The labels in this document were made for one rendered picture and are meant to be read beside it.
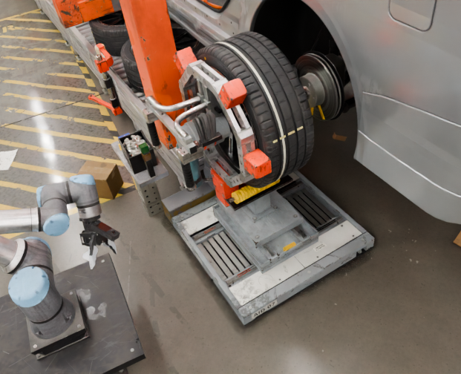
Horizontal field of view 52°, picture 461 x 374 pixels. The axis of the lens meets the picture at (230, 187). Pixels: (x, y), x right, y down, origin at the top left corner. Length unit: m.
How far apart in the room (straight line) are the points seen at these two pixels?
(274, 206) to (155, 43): 1.02
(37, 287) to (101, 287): 0.41
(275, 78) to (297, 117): 0.17
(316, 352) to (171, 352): 0.68
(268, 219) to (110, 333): 0.96
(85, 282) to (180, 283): 0.52
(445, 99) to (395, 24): 0.27
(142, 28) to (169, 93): 0.36
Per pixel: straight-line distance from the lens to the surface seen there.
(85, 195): 1.91
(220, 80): 1.86
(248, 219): 2.49
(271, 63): 1.88
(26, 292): 1.99
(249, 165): 1.83
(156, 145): 2.17
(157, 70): 2.28
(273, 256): 2.40
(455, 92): 1.53
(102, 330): 2.18
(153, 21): 2.19
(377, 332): 2.40
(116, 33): 3.99
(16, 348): 2.31
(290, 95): 1.86
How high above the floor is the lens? 2.08
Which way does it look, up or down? 44 degrees down
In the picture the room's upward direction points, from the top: 9 degrees counter-clockwise
